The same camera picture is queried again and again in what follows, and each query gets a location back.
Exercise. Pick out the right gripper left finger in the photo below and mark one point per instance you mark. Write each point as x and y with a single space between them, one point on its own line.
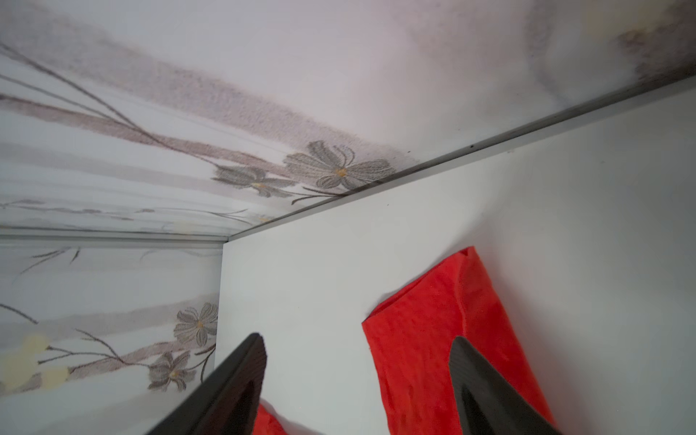
227 402

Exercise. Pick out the red t-shirt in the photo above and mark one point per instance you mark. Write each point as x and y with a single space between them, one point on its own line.
352 350

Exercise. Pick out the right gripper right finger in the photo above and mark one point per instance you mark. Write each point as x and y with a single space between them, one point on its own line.
486 402

